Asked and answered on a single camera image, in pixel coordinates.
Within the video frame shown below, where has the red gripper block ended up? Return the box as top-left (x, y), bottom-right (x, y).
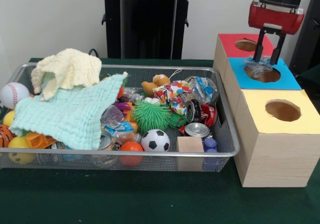
top-left (247, 0), bottom-right (305, 65)

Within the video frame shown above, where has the crushed bottle with blue label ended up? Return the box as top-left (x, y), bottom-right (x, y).
top-left (243, 55), bottom-right (276, 79)

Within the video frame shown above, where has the cream yellow cloth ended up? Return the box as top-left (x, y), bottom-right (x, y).
top-left (30, 48), bottom-right (103, 102)

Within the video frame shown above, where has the wooden box with three holes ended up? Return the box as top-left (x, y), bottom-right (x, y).
top-left (212, 33), bottom-right (320, 188)

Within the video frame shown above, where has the clear mesh bin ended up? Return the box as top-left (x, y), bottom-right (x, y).
top-left (0, 62), bottom-right (240, 172)

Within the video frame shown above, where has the black chair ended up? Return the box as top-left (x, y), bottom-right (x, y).
top-left (288, 0), bottom-right (320, 72)

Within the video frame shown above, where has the side table with green cloth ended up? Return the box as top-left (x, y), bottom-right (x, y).
top-left (294, 65), bottom-right (320, 105)

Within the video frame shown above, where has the crushed red soda can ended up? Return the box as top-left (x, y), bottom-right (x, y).
top-left (186, 99), bottom-right (218, 128)

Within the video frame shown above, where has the crushed silver can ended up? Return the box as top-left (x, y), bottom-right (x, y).
top-left (184, 122), bottom-right (211, 139)

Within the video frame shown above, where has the brown plush toy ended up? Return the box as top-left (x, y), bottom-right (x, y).
top-left (141, 74), bottom-right (171, 96)

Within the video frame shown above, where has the wooden cube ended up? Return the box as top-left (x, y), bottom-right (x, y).
top-left (176, 136), bottom-right (205, 171)

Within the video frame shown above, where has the green spiky ball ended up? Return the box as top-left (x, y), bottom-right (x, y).
top-left (131, 102), bottom-right (187, 134)

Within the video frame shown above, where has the black and white soccer ball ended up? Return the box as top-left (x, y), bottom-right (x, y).
top-left (141, 129), bottom-right (171, 152)

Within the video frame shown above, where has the orange red ball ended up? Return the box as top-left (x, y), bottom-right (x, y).
top-left (119, 141), bottom-right (145, 167)

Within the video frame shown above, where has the mint green cloth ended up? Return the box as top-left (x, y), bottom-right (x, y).
top-left (9, 72), bottom-right (129, 150)

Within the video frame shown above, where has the white baseball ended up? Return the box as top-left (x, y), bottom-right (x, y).
top-left (0, 82), bottom-right (30, 109)

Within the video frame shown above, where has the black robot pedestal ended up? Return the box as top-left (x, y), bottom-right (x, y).
top-left (96, 0), bottom-right (202, 60)

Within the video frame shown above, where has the black cable loop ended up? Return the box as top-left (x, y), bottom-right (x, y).
top-left (86, 48), bottom-right (101, 59)

